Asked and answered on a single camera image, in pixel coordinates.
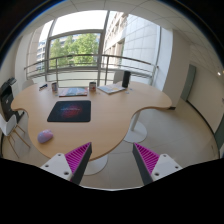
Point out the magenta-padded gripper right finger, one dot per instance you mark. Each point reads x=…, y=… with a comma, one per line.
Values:
x=153, y=166

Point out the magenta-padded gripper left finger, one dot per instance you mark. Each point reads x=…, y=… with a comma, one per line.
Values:
x=70, y=166

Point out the pink computer mouse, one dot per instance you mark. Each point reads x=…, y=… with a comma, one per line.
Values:
x=44, y=136

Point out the black patterned mouse pad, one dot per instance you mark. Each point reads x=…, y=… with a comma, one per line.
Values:
x=71, y=111

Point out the wooden curved table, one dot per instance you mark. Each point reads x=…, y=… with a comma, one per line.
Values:
x=111, y=116

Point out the white wooden-legged chair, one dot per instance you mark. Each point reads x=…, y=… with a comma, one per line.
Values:
x=9, y=127

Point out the small patterned cup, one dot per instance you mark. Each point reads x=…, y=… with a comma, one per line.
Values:
x=54, y=87

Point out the white red mug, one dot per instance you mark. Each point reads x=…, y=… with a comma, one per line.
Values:
x=92, y=86

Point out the small dark device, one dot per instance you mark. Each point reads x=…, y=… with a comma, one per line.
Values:
x=43, y=86

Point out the black speaker box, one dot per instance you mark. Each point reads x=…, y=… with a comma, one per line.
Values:
x=126, y=79

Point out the metal balcony railing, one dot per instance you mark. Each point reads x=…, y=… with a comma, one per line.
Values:
x=80, y=69

